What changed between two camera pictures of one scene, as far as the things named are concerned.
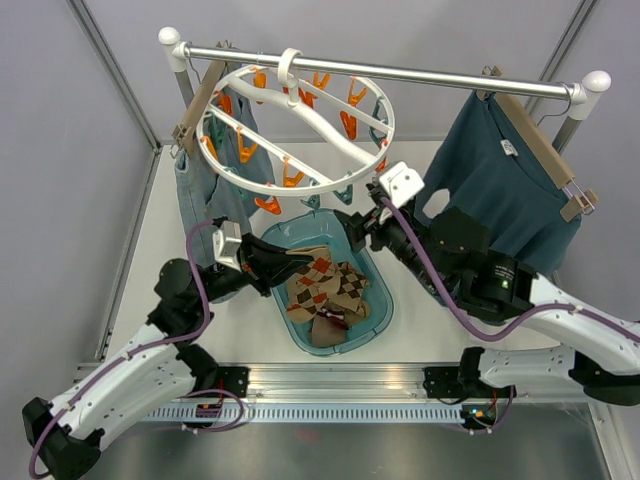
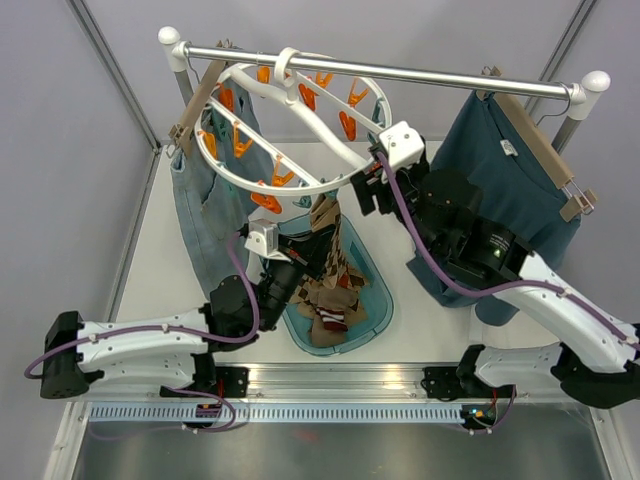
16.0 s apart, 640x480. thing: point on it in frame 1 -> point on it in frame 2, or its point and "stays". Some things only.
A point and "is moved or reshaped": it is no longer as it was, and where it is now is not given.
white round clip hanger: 285,130 stays
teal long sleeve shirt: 493,174 stays
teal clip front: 347,196 -> 331,194
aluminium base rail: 377,384 stays
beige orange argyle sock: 336,280 is moved or reshaped
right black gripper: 355,225 -> 376,182
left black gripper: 267,264 -> 303,255
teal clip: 313,201 -> 306,200
